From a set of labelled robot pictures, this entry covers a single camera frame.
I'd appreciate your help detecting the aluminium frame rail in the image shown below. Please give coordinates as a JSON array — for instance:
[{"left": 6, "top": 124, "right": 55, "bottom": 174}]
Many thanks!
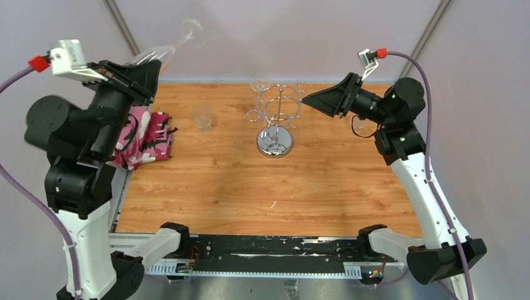
[{"left": 108, "top": 232, "right": 415, "bottom": 279}]

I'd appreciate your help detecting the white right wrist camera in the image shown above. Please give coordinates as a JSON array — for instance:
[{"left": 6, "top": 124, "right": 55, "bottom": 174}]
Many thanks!
[{"left": 357, "top": 48, "right": 388, "bottom": 81}]

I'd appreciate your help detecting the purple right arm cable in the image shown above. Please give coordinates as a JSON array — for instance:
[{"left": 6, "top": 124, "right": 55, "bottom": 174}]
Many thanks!
[{"left": 385, "top": 51, "right": 475, "bottom": 300}]

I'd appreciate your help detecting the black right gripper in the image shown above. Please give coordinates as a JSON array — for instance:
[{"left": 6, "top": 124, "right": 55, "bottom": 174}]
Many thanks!
[{"left": 302, "top": 72, "right": 393, "bottom": 128}]

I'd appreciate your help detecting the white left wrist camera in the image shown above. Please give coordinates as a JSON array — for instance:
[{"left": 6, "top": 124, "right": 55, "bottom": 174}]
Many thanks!
[{"left": 27, "top": 39, "right": 109, "bottom": 84}]

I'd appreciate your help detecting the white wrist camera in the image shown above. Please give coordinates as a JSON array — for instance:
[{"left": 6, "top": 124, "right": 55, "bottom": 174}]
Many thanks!
[
  {"left": 27, "top": 39, "right": 109, "bottom": 84},
  {"left": 357, "top": 48, "right": 388, "bottom": 81}
]

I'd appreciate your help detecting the pink camouflage cloth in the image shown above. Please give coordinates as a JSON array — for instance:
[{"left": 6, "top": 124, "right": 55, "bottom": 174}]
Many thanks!
[{"left": 112, "top": 106, "right": 178, "bottom": 171}]

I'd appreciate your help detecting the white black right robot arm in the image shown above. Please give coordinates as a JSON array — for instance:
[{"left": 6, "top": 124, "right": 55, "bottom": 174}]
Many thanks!
[{"left": 302, "top": 72, "right": 487, "bottom": 285}]

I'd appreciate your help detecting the chrome spiral wine glass rack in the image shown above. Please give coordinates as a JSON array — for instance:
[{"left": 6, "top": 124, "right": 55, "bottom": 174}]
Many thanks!
[{"left": 246, "top": 82, "right": 304, "bottom": 158}]

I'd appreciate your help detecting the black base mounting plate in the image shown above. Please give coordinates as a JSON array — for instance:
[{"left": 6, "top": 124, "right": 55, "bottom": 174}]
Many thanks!
[{"left": 151, "top": 234, "right": 399, "bottom": 275}]

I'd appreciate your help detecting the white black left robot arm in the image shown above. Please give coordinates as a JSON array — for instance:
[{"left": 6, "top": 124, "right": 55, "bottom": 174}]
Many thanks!
[{"left": 24, "top": 60, "right": 192, "bottom": 299}]

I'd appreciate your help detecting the patterned clear wine glass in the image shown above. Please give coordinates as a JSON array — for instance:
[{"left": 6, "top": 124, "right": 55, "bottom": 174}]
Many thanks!
[{"left": 192, "top": 104, "right": 212, "bottom": 133}]

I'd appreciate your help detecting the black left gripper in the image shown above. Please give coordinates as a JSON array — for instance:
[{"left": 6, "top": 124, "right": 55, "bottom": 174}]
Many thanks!
[{"left": 85, "top": 55, "right": 164, "bottom": 153}]

